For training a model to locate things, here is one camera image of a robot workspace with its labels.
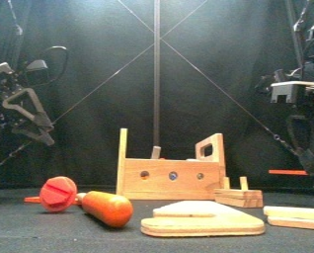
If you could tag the gray toy tool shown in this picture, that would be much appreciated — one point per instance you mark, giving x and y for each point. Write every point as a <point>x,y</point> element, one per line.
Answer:
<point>156,152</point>

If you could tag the wooden block with pegs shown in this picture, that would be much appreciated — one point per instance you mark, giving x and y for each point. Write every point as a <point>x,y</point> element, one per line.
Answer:
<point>238,197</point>

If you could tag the wooden toy toolbox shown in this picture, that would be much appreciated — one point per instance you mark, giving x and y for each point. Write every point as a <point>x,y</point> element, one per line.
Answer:
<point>172,187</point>

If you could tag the orange tape strip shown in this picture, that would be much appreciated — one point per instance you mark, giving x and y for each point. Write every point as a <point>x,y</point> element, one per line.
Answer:
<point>291,172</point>

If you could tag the red toy screw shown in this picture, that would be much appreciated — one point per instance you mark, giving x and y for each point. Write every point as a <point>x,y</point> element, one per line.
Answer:
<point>58,194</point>

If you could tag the vertical metal frame pole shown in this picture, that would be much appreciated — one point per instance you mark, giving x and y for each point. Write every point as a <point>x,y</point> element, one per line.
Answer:
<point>156,66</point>

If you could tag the wooden bar with holes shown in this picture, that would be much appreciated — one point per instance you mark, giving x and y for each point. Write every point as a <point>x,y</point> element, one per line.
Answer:
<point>295,217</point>

